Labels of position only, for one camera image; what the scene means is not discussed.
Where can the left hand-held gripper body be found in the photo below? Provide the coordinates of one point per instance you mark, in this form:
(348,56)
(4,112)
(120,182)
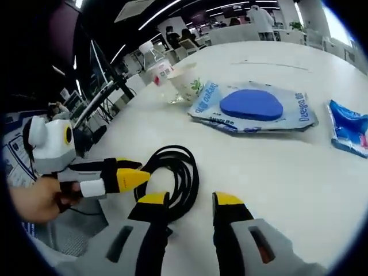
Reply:
(51,143)

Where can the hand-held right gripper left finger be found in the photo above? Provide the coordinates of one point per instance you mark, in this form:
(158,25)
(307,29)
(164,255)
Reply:
(149,238)

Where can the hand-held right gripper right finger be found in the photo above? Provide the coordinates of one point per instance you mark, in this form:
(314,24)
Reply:
(230,238)

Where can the white printed paper cup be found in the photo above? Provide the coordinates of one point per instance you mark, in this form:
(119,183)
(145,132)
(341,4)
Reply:
(187,83)

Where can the clear plastic bottle red label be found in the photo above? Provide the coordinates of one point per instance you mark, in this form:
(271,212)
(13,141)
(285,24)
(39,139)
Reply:
(155,66)

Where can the packet with blue round pad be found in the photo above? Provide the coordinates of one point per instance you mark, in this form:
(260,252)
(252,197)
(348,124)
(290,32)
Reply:
(250,107)

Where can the blue plastic packet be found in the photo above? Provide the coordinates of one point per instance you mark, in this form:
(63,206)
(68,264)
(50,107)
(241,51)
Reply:
(348,129)

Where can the person's left hand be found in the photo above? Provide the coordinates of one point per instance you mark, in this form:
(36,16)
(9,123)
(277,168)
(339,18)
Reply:
(37,201)

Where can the grey chest device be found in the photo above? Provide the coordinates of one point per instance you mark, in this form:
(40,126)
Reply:
(77,227)

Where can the white table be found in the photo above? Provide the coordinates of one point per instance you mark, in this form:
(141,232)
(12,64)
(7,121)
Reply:
(273,172)

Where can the computer monitor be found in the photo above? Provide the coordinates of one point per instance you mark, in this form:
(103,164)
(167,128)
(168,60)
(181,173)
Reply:
(99,66)

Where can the white office chair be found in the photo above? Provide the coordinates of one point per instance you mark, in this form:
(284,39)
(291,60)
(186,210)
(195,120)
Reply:
(187,47)

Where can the ceiling air vent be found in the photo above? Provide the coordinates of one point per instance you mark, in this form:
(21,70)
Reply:
(135,10)

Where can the long ceiling light strip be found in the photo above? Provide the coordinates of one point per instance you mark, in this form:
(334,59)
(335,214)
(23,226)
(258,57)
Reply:
(161,20)

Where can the green potted plant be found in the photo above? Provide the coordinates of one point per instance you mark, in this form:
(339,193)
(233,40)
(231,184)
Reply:
(296,26)

